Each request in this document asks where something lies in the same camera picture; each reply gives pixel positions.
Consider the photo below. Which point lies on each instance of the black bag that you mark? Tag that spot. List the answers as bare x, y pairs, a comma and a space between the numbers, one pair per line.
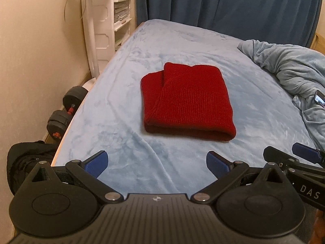
24, 157

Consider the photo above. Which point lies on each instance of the grey-blue duvet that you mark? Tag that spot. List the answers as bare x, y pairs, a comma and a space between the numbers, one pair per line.
287, 66

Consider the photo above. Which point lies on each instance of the red knit sweater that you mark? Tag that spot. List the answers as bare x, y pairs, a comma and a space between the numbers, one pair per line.
189, 99

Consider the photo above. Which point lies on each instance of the white shelf unit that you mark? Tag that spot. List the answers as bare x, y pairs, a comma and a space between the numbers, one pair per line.
122, 12

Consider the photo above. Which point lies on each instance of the smartphone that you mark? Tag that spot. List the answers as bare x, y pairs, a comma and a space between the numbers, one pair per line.
320, 99

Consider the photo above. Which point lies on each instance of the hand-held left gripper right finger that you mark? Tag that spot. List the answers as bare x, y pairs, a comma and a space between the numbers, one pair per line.
215, 163

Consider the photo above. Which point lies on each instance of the black dumbbell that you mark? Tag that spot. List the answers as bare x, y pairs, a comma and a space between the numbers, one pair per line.
67, 111

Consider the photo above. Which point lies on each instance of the light blue bed blanket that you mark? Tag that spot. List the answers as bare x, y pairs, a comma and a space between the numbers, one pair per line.
132, 86

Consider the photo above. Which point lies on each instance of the wooden bed frame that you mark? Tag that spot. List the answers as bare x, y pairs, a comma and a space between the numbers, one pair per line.
316, 40

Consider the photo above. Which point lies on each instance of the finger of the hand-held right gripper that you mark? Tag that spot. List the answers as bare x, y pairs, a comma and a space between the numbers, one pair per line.
306, 152
279, 155

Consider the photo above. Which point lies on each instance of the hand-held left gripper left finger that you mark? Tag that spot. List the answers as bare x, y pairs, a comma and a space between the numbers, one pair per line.
97, 163

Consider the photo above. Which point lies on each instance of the dark blue curtain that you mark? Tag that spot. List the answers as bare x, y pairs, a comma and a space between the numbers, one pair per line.
228, 5

